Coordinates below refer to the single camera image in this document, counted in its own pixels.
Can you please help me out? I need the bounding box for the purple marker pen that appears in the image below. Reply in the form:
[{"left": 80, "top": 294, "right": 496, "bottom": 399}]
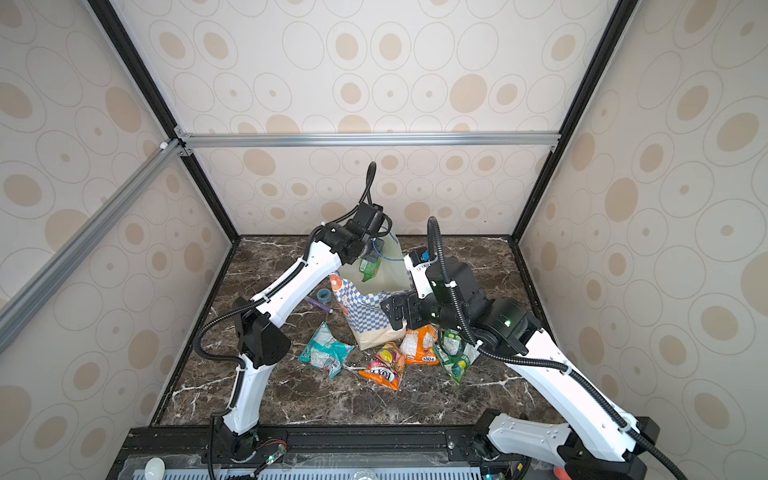
[{"left": 303, "top": 296, "right": 333, "bottom": 314}]

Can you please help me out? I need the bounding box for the black corner frame post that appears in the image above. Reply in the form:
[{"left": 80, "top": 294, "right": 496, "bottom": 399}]
[
  {"left": 87, "top": 0, "right": 241, "bottom": 244},
  {"left": 510, "top": 0, "right": 639, "bottom": 245}
]

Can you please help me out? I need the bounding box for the green corn chips packet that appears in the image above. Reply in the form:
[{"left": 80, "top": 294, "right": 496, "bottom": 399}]
[{"left": 359, "top": 256, "right": 382, "bottom": 282}]

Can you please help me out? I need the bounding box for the orange snack packet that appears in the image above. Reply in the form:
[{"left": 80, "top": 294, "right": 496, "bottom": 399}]
[{"left": 400, "top": 325, "right": 439, "bottom": 365}]

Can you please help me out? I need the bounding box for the aluminium rail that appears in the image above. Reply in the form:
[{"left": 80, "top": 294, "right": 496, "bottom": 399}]
[
  {"left": 180, "top": 131, "right": 561, "bottom": 149},
  {"left": 1, "top": 139, "right": 182, "bottom": 350}
]

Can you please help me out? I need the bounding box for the aluminium rail back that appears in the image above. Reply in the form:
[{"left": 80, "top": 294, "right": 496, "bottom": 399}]
[{"left": 180, "top": 131, "right": 561, "bottom": 149}]

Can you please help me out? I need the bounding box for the white round knob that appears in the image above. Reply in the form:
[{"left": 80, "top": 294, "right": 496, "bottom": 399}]
[{"left": 144, "top": 457, "right": 166, "bottom": 480}]

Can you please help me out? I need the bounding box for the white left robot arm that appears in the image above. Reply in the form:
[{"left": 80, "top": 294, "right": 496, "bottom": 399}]
[{"left": 193, "top": 162, "right": 392, "bottom": 463}]

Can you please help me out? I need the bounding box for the red yellow snack packet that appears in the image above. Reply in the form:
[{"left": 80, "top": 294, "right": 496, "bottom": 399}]
[{"left": 358, "top": 342, "right": 406, "bottom": 391}]

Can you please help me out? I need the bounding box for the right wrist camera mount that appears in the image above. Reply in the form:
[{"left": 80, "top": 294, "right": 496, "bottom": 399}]
[{"left": 403, "top": 247, "right": 433, "bottom": 299}]

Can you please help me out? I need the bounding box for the black corner frame post right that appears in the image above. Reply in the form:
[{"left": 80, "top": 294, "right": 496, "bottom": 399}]
[{"left": 510, "top": 0, "right": 639, "bottom": 245}]

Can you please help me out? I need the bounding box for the blue checkered paper bag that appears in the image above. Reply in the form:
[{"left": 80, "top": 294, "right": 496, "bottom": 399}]
[{"left": 329, "top": 233, "right": 412, "bottom": 350}]

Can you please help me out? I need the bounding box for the teal snack packet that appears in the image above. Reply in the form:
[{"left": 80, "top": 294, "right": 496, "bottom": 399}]
[{"left": 298, "top": 322, "right": 354, "bottom": 379}]

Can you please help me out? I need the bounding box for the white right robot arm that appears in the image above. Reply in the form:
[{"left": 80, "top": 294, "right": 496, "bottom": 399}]
[{"left": 381, "top": 217, "right": 685, "bottom": 479}]

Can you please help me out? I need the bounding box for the aluminium rail left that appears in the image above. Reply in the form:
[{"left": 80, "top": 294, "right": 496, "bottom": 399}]
[{"left": 1, "top": 139, "right": 182, "bottom": 350}]

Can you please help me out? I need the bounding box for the blue tape roll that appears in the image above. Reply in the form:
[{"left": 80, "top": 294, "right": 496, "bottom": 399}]
[{"left": 316, "top": 288, "right": 332, "bottom": 305}]

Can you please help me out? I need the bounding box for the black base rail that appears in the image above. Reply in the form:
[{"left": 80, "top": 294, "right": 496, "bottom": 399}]
[{"left": 107, "top": 425, "right": 554, "bottom": 479}]

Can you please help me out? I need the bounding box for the green snack packet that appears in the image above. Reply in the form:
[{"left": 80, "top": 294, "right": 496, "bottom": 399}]
[{"left": 434, "top": 329, "right": 480, "bottom": 385}]

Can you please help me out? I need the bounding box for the black corner frame post left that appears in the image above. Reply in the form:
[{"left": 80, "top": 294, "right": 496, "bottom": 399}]
[{"left": 87, "top": 0, "right": 241, "bottom": 244}]

